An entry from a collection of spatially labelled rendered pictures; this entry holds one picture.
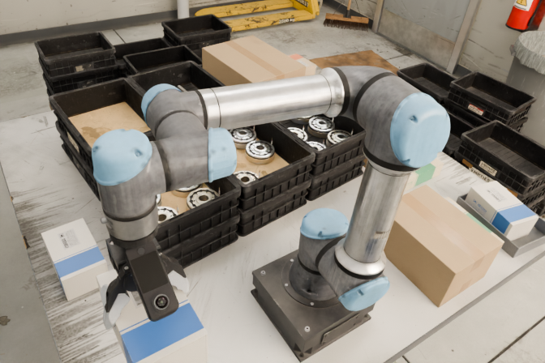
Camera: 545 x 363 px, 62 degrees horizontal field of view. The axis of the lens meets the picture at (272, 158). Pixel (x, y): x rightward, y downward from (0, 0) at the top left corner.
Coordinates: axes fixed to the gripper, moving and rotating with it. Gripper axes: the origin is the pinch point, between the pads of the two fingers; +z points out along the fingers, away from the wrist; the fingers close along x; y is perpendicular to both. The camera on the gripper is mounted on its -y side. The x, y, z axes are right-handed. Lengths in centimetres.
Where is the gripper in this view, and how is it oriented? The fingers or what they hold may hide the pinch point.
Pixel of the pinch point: (150, 313)
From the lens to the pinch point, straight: 86.3
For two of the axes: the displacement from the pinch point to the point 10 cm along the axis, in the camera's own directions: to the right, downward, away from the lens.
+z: -0.7, 7.9, 6.1
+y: -5.5, -5.4, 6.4
